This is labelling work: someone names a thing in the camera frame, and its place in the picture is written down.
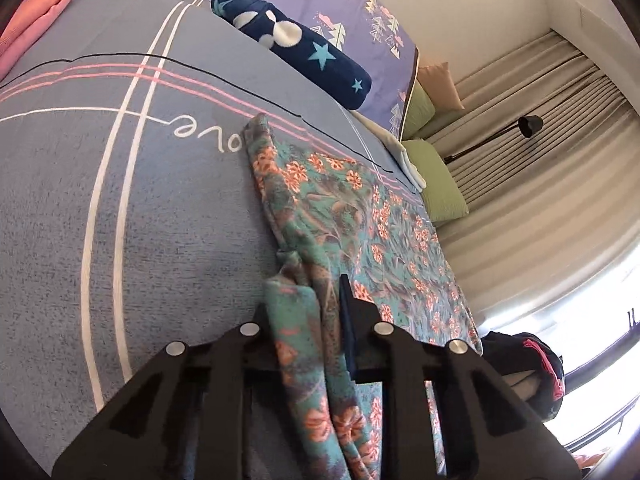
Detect dark bag with pink trim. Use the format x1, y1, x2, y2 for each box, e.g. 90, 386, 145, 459
482, 331, 567, 421

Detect navy star-print fleece cloth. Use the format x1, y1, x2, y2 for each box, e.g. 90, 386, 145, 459
210, 0, 373, 111

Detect tan pillow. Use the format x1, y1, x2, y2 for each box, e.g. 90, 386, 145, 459
417, 62, 466, 111

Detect teal floral garment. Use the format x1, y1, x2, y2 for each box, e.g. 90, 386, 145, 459
242, 112, 483, 480

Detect beige curtain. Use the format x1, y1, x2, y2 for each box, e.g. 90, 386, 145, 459
430, 30, 640, 322

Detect pink cloth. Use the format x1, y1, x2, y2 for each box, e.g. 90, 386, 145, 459
0, 0, 81, 82

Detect black floor lamp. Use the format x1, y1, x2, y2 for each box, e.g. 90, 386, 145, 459
442, 115, 545, 164

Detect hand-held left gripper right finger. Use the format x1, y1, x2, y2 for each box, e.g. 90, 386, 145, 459
339, 274, 583, 480

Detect blue-grey striped bed sheet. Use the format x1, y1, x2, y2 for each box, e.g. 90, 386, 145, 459
0, 0, 436, 480

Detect window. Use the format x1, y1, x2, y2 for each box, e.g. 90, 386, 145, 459
475, 240, 640, 461

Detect green pillow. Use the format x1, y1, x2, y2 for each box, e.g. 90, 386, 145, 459
402, 140, 471, 223
400, 87, 437, 142

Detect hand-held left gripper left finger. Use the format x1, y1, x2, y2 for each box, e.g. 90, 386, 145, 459
52, 304, 281, 480

